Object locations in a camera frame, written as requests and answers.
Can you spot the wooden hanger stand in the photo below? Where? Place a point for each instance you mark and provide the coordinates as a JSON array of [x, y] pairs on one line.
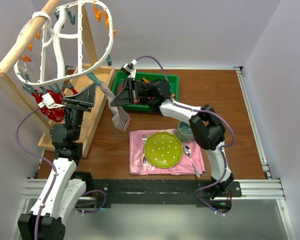
[[106, 73]]

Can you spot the silver fork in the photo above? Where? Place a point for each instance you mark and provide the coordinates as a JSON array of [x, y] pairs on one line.
[[144, 140]]

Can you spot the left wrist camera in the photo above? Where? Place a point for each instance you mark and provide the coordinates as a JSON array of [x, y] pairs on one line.
[[48, 101]]

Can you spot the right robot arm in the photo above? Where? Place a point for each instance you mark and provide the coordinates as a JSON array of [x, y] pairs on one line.
[[207, 127]]

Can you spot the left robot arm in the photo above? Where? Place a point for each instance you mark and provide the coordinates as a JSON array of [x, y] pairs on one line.
[[64, 186]]

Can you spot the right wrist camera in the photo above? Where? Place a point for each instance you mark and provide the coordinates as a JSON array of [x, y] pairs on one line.
[[129, 69]]

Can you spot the silver spoon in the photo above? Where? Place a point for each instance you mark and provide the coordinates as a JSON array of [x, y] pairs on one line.
[[188, 152]]

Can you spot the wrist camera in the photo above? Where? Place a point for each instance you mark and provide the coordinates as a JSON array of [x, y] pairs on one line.
[[48, 101], [129, 69]]

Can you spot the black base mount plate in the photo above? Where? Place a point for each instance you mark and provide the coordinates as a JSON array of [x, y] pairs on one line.
[[107, 192]]

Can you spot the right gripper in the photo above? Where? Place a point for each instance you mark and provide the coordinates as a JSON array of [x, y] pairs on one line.
[[125, 96]]

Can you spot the green plastic tray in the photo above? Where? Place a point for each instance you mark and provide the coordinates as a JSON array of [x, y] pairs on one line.
[[120, 77]]

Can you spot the teal ceramic mug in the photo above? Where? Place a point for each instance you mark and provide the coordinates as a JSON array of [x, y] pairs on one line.
[[184, 132]]

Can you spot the green scalloped plate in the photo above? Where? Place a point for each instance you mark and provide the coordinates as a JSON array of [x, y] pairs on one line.
[[163, 150]]

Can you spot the white round sock hanger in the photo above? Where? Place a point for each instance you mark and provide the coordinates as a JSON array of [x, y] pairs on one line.
[[62, 42]]

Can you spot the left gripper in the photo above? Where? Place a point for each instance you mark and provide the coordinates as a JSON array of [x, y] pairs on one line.
[[83, 101]]

